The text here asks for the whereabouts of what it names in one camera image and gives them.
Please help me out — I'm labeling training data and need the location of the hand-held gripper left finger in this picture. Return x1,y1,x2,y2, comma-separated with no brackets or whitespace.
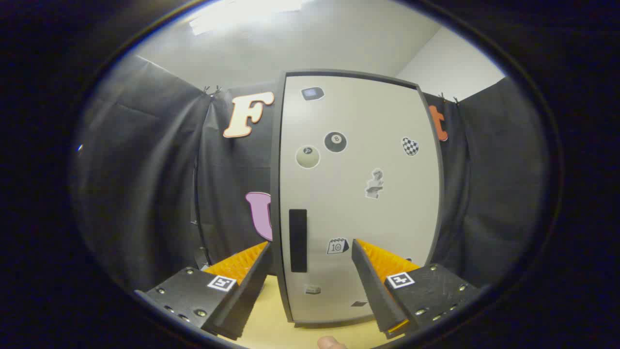
134,241,273,341

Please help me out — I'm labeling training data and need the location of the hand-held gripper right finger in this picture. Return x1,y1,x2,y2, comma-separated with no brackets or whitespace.
351,238,482,339

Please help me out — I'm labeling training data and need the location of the black door handle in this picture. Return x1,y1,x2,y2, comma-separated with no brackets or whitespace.
289,209,308,273

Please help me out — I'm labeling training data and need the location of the light grey cabinet door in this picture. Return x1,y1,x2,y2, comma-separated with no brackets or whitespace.
280,75,440,324

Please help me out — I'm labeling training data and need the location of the black backdrop cloth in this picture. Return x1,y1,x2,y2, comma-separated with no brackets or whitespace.
73,54,550,291

